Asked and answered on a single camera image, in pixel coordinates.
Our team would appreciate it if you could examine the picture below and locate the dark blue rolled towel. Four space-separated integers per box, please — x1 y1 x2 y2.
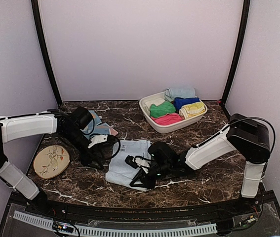
173 97 200 111

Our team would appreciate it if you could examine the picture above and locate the white plastic basin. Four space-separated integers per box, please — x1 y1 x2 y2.
139 91 208 134

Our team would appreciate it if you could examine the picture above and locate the round bird painted plate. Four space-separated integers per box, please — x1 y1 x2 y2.
33 145 70 179

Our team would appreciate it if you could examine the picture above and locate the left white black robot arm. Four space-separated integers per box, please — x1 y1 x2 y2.
0 107 103 215

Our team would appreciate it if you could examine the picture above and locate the black front rail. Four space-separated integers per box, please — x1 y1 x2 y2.
26 185 278 222

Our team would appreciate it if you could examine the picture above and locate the pink folded towel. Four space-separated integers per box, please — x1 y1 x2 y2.
151 113 182 126

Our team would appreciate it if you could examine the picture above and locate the white slotted cable duct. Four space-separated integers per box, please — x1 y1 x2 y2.
13 211 217 237

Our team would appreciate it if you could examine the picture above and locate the cream folded towel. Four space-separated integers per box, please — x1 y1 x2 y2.
144 98 165 114

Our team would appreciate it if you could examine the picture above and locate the right black frame post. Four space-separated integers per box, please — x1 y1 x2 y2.
220 0 251 106

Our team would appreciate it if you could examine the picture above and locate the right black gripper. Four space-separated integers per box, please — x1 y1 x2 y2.
130 161 171 190

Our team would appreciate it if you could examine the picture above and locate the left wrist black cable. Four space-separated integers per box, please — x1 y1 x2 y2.
95 135 121 163

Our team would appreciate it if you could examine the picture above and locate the green folded towel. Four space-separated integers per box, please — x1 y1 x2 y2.
150 101 176 118

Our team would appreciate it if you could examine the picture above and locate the black frame post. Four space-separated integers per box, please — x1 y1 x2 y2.
220 0 251 106
31 0 63 106

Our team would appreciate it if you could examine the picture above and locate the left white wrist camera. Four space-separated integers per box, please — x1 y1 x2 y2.
88 134 116 149

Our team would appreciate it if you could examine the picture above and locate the left black frame post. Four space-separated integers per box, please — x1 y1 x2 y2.
31 0 63 106

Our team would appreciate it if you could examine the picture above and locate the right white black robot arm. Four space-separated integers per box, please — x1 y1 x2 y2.
124 114 276 214

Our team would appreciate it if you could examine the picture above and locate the rolled light blue towel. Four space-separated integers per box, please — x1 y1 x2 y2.
164 87 196 102

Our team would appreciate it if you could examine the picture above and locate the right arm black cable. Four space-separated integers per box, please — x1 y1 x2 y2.
228 117 277 158

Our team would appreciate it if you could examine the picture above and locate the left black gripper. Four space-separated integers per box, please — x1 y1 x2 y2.
61 128 106 170

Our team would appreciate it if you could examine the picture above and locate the yellow white rolled towel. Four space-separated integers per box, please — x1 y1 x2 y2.
179 101 205 119

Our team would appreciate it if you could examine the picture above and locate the large light blue towel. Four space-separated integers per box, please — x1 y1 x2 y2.
105 139 152 192

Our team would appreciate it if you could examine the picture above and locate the blue patterned cartoon towel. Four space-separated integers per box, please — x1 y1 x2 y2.
82 110 118 139

